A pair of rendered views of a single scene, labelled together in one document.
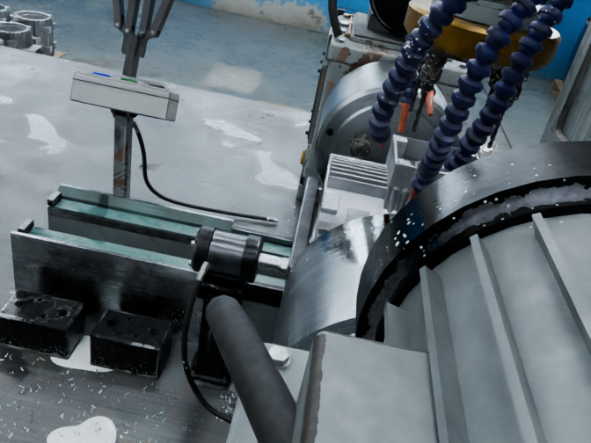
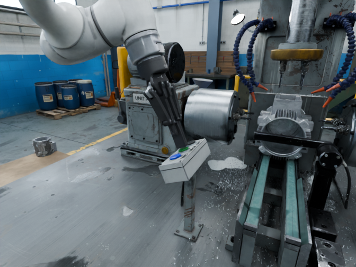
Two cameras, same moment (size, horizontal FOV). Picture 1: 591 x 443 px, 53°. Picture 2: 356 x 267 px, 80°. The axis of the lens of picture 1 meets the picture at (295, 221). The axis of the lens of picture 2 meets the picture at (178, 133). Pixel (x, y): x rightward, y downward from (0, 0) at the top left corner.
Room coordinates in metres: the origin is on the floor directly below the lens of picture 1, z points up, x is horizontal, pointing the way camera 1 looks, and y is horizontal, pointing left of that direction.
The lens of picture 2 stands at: (0.78, 0.82, 1.31)
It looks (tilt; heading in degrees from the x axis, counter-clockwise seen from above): 20 degrees down; 295
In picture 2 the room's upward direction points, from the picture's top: straight up
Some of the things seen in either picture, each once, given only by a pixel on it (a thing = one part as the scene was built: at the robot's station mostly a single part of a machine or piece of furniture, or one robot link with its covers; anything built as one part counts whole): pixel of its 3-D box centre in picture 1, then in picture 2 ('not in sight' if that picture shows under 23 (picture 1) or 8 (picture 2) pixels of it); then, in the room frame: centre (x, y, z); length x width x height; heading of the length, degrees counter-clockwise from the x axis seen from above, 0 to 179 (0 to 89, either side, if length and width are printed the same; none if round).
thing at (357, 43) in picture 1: (377, 111); (159, 119); (1.34, -0.14, 0.99); 0.35 x 0.31 x 0.37; 179
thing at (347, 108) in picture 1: (384, 128); (203, 114); (1.09, -0.13, 1.04); 0.37 x 0.25 x 0.25; 179
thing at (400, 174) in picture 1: (430, 180); (286, 106); (0.74, -0.17, 1.11); 0.12 x 0.11 x 0.07; 89
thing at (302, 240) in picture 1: (302, 225); (290, 140); (0.72, -0.01, 1.01); 0.26 x 0.04 x 0.03; 179
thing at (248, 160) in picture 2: not in sight; (252, 152); (0.85, -0.20, 0.86); 0.07 x 0.06 x 0.12; 179
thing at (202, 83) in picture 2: not in sight; (202, 89); (1.61, -1.62, 0.93); 0.25 x 0.24 x 0.25; 88
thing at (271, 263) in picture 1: (260, 260); not in sight; (0.61, 0.03, 1.01); 0.08 x 0.02 x 0.02; 89
